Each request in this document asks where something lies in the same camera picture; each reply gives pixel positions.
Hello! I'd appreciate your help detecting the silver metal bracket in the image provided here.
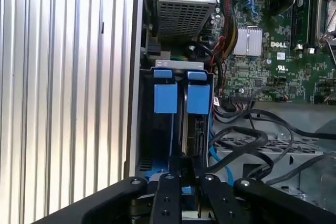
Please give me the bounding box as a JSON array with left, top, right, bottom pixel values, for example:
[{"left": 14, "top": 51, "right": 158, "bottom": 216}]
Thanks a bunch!
[{"left": 155, "top": 60, "right": 205, "bottom": 70}]

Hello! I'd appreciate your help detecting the silver chipset heatsink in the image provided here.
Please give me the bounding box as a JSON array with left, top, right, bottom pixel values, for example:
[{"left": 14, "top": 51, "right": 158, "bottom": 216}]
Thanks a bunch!
[{"left": 234, "top": 26, "right": 263, "bottom": 57}]

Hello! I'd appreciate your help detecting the empty blue disk carrier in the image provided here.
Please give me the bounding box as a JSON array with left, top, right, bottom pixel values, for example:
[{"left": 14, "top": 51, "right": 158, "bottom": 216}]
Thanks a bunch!
[{"left": 148, "top": 69, "right": 179, "bottom": 183}]

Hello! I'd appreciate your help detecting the hard disk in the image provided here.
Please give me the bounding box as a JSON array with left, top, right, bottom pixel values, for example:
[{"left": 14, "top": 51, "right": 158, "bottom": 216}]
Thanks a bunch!
[{"left": 183, "top": 70, "right": 212, "bottom": 162}]

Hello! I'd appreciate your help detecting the dark plastic disk bay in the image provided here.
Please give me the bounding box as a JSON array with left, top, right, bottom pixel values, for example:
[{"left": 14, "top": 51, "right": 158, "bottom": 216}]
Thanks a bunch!
[{"left": 139, "top": 66, "right": 214, "bottom": 182}]

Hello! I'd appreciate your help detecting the black open PC case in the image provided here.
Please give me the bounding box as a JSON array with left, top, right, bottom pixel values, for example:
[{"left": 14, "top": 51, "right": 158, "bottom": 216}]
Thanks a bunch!
[{"left": 122, "top": 0, "right": 336, "bottom": 224}]

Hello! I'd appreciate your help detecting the long black wire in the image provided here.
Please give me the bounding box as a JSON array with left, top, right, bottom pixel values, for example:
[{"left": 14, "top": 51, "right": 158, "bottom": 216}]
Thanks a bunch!
[{"left": 216, "top": 108, "right": 336, "bottom": 142}]

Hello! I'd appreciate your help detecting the gray metal drive cage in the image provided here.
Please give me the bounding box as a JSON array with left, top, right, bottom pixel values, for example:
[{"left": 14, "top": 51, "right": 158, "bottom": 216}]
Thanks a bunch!
[{"left": 209, "top": 103, "right": 336, "bottom": 224}]

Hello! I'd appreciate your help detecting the blue motherboard connector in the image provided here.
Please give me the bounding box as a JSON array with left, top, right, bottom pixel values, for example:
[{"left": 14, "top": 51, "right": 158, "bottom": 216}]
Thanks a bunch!
[{"left": 243, "top": 0, "right": 257, "bottom": 17}]

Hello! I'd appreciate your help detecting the coloured power wire bundle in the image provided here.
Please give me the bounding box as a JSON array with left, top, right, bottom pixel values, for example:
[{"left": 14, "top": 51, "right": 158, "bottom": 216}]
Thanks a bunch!
[{"left": 211, "top": 0, "right": 240, "bottom": 78}]

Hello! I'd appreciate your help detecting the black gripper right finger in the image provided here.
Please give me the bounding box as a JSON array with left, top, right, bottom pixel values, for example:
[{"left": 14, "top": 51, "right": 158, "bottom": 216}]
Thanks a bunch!
[{"left": 194, "top": 156, "right": 336, "bottom": 224}]

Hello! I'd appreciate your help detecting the black looped wire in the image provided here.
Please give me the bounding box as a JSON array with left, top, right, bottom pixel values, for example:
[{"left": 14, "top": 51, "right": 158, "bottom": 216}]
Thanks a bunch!
[{"left": 185, "top": 39, "right": 214, "bottom": 63}]

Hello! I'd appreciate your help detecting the green Dell motherboard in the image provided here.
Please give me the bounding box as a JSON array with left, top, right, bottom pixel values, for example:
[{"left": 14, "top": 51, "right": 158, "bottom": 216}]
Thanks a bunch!
[{"left": 209, "top": 0, "right": 336, "bottom": 105}]

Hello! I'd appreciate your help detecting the black RAM slot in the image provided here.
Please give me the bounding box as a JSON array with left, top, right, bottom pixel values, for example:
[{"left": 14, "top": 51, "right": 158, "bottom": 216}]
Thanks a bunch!
[
  {"left": 303, "top": 0, "right": 317, "bottom": 49},
  {"left": 289, "top": 0, "right": 305, "bottom": 50}
]

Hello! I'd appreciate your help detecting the CPU socket with locking lever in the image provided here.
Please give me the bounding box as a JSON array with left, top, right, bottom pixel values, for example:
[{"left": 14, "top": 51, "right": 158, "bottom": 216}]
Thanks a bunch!
[{"left": 316, "top": 0, "right": 336, "bottom": 51}]

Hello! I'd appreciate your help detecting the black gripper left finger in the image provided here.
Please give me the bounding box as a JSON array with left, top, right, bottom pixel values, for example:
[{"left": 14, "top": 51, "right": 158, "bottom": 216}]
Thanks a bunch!
[{"left": 31, "top": 156, "right": 182, "bottom": 224}]

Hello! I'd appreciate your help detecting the thin black wire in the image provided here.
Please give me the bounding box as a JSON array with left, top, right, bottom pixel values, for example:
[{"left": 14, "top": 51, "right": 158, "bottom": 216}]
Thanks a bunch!
[{"left": 264, "top": 152, "right": 336, "bottom": 186}]

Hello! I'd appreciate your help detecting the thick black disk wire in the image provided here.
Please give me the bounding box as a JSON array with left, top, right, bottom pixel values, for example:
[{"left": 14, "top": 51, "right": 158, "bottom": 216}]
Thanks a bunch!
[{"left": 181, "top": 125, "right": 275, "bottom": 196}]

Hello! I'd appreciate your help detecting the blue disk wire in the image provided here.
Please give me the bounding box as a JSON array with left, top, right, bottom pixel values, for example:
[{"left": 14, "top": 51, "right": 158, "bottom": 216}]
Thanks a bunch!
[{"left": 208, "top": 115, "right": 233, "bottom": 187}]

